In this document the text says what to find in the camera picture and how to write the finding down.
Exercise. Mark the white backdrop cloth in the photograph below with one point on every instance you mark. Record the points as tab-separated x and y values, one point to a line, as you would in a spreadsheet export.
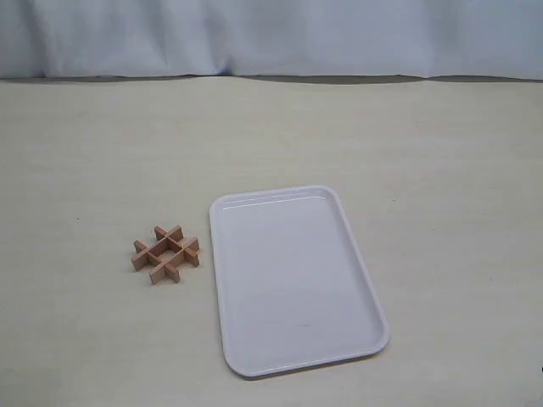
172	38

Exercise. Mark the white plastic tray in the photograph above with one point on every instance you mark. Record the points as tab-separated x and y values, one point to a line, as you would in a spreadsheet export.
293	291

